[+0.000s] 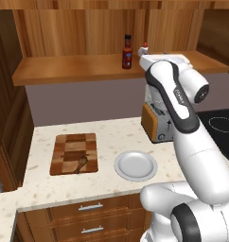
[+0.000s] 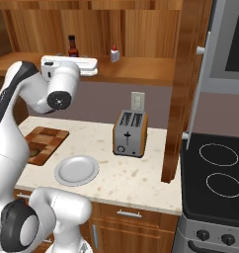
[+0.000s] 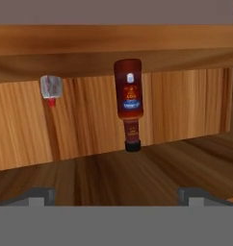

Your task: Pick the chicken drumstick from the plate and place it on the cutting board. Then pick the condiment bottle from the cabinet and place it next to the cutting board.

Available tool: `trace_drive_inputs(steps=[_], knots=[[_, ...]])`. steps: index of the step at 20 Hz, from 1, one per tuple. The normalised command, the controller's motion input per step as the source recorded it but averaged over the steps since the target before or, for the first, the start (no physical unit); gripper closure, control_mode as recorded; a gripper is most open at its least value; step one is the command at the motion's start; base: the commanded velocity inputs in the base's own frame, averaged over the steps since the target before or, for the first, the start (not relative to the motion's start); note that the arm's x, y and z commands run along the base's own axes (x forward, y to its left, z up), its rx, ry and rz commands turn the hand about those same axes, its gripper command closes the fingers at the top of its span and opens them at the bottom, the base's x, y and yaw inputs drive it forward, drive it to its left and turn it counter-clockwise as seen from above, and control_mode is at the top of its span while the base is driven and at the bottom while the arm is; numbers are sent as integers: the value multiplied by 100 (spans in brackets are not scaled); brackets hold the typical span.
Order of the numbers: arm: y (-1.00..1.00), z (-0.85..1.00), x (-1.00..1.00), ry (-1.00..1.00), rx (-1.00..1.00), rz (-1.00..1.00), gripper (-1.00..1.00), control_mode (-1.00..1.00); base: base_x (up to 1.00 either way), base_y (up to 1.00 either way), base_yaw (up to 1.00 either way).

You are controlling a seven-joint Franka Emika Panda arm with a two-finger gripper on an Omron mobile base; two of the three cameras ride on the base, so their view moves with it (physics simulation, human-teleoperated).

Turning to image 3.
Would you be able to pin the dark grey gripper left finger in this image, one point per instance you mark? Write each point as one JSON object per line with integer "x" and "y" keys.
{"x": 41, "y": 196}

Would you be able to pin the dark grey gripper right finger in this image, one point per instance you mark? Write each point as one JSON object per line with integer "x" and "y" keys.
{"x": 191, "y": 196}

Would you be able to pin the wooden cabinet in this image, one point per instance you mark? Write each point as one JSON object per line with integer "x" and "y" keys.
{"x": 89, "y": 115}

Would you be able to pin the dark red condiment bottle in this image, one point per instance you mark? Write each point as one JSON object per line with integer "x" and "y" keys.
{"x": 129, "y": 96}

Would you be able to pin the small clear red-capped shaker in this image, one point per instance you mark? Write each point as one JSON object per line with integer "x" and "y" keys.
{"x": 51, "y": 87}

